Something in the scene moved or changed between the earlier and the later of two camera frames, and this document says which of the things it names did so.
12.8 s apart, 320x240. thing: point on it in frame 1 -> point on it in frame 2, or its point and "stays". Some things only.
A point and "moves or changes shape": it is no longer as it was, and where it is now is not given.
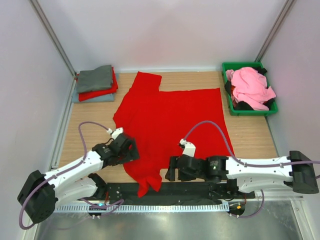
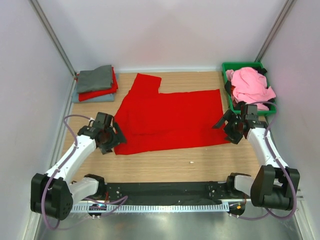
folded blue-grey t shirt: (109, 97) stays
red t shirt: (161, 122) moves or changes shape
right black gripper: (170, 174) -> (230, 117)
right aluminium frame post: (286, 9) stays
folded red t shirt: (92, 94) stays
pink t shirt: (250, 87) stays
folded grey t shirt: (99, 78) stays
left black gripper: (132, 154) -> (118, 138)
